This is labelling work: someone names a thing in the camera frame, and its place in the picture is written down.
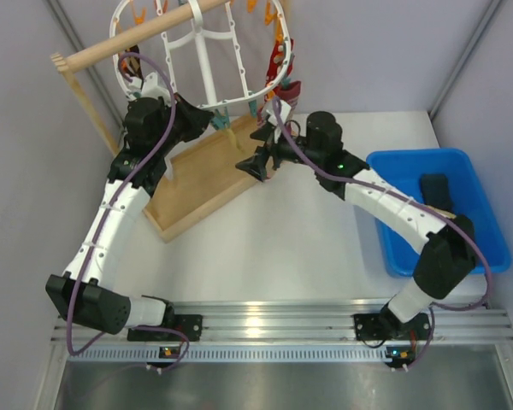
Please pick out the orange clothes peg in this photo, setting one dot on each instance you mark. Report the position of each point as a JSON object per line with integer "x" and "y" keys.
{"x": 270, "y": 13}

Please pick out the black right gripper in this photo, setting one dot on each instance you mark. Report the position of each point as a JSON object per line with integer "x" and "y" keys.
{"x": 256, "y": 165}

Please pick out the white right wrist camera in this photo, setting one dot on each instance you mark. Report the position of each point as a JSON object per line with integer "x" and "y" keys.
{"x": 275, "y": 114}

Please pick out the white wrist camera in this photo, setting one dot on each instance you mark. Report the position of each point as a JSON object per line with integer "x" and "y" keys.
{"x": 151, "y": 85}
{"x": 275, "y": 114}

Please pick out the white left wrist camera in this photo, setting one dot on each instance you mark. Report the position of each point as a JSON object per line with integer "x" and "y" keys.
{"x": 151, "y": 85}

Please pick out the red christmas sock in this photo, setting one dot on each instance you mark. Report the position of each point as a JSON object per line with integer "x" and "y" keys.
{"x": 275, "y": 65}

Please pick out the dark navy sock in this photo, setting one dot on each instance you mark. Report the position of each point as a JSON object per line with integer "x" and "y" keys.
{"x": 435, "y": 191}

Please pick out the blue plastic bin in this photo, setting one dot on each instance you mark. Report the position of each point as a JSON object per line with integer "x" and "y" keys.
{"x": 404, "y": 169}

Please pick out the wooden hanger stand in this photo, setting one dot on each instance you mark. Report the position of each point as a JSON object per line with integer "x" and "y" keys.
{"x": 204, "y": 178}

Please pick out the yellow sock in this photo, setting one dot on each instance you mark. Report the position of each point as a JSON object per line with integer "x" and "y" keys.
{"x": 442, "y": 212}
{"x": 233, "y": 140}

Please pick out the white round clip hanger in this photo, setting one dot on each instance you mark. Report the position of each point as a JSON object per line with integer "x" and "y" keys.
{"x": 126, "y": 70}

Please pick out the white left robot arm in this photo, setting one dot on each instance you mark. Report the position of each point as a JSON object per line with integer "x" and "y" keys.
{"x": 83, "y": 294}

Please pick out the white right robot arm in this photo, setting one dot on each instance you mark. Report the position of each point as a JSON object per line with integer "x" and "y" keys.
{"x": 444, "y": 246}

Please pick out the aluminium mounting rail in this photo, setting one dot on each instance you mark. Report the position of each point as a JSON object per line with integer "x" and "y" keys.
{"x": 285, "y": 332}

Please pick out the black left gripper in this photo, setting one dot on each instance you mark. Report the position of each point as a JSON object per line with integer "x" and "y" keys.
{"x": 197, "y": 119}

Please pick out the teal clothes peg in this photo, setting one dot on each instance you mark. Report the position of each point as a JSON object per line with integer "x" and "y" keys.
{"x": 221, "y": 119}
{"x": 253, "y": 108}

